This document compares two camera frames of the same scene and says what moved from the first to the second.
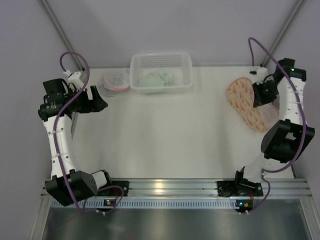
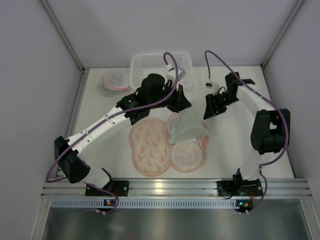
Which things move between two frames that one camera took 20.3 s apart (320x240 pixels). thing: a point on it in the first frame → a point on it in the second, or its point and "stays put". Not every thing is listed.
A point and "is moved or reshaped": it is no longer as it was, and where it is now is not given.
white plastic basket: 180,64 stays put
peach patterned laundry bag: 240,92 is moved or reshaped
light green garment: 156,79 is moved or reshaped
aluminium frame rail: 148,188 stays put
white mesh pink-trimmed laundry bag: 115,82 stays put
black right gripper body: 260,93 → 215,104
